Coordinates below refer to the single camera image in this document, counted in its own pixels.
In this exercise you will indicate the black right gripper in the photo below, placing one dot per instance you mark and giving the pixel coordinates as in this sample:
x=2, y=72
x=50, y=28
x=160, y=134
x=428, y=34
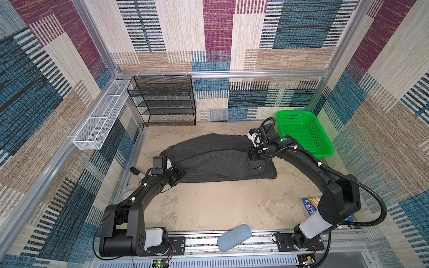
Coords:
x=252, y=154

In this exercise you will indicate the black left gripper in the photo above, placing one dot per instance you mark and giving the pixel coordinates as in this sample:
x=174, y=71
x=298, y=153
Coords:
x=179, y=173

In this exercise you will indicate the dark pinstriped long sleeve shirt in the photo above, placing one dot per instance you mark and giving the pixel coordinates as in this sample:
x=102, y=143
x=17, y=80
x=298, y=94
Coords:
x=218, y=158

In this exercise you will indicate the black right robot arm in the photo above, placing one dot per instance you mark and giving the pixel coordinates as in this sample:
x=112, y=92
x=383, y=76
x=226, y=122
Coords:
x=340, y=196

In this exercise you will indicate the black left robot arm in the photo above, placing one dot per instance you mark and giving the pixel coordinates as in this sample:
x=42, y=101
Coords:
x=123, y=229

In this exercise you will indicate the black white remote control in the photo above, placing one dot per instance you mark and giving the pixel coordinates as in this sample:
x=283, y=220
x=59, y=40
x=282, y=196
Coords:
x=135, y=171

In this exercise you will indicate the clear tape roll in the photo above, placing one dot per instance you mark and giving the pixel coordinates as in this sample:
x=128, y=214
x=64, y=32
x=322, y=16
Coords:
x=128, y=195

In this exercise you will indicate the green plastic basket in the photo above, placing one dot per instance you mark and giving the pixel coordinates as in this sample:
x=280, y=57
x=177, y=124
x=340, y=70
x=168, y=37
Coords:
x=304, y=127

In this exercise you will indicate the colourful treehouse book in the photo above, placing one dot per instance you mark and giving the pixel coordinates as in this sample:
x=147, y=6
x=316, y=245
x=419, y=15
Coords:
x=310, y=204

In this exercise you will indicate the blue-grey fuzzy microphone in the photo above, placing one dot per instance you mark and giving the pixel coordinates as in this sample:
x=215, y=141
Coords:
x=234, y=237

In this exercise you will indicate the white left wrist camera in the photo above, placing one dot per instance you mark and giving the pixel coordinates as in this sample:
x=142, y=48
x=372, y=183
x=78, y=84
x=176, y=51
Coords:
x=168, y=163

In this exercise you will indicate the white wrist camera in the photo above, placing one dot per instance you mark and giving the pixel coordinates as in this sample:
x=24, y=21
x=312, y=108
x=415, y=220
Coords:
x=168, y=163
x=255, y=137

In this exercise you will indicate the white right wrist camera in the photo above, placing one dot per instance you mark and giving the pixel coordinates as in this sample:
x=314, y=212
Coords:
x=255, y=137

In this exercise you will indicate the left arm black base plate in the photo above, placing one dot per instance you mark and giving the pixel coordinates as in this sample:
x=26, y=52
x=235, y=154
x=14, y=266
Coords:
x=176, y=246

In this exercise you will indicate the black wire mesh shelf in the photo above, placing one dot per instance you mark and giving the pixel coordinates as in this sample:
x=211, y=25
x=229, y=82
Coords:
x=164, y=100

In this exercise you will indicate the white wire mesh tray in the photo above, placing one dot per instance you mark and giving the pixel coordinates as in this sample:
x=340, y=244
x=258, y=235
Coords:
x=97, y=126

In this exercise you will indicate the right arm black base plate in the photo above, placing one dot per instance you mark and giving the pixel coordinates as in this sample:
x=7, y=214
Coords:
x=286, y=242

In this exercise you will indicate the white slotted cable duct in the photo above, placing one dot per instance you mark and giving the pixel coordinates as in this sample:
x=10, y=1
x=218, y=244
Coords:
x=226, y=262

